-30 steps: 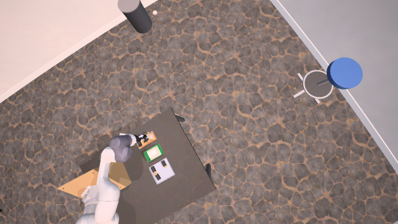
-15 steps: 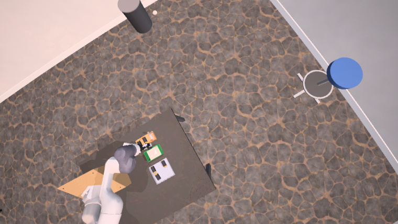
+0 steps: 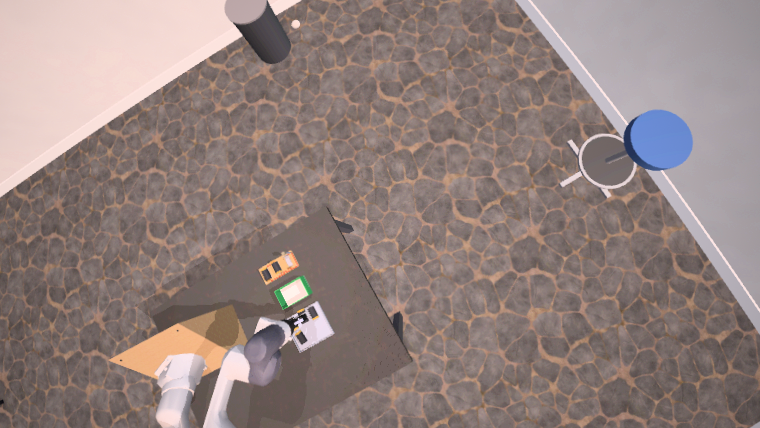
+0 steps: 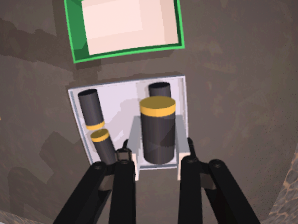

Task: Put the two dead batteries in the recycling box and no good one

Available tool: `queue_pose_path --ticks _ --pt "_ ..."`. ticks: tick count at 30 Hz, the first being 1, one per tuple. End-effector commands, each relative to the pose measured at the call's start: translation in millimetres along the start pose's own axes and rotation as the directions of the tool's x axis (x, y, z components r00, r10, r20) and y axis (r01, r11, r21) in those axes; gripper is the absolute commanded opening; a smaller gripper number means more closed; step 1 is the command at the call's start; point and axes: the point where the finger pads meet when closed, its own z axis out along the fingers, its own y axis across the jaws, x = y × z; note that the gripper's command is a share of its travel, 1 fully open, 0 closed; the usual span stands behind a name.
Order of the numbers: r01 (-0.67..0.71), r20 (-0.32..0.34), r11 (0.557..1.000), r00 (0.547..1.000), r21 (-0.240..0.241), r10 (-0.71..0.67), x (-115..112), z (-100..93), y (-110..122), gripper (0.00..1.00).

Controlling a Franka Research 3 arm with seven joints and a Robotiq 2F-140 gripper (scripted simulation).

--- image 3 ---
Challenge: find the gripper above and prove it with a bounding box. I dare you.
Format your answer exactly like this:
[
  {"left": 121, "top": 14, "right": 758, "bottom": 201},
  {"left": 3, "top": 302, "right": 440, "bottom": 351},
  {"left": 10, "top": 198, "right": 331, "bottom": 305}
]
[{"left": 280, "top": 311, "right": 309, "bottom": 337}]

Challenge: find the green open box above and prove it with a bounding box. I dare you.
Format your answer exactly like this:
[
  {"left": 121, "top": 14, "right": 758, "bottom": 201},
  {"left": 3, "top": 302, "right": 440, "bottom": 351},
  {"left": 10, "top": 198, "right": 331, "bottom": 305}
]
[{"left": 274, "top": 276, "right": 313, "bottom": 310}]

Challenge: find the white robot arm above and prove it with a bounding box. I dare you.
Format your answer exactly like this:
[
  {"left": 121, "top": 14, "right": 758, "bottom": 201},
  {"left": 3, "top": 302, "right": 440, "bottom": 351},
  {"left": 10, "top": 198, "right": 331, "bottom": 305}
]
[{"left": 154, "top": 317, "right": 292, "bottom": 428}]

